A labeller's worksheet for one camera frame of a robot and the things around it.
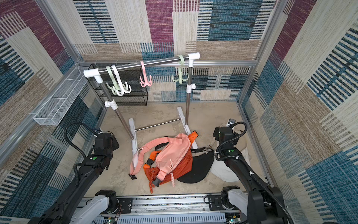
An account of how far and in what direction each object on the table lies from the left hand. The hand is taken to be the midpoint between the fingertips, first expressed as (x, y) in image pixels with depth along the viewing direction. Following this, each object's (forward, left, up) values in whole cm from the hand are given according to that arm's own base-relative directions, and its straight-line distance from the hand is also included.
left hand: (108, 139), depth 81 cm
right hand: (+5, -69, -1) cm, 69 cm away
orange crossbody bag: (-12, -43, -12) cm, 46 cm away
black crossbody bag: (-9, -53, -14) cm, 56 cm away
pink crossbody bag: (-10, -33, -7) cm, 36 cm away
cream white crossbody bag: (-11, -64, -17) cm, 67 cm away
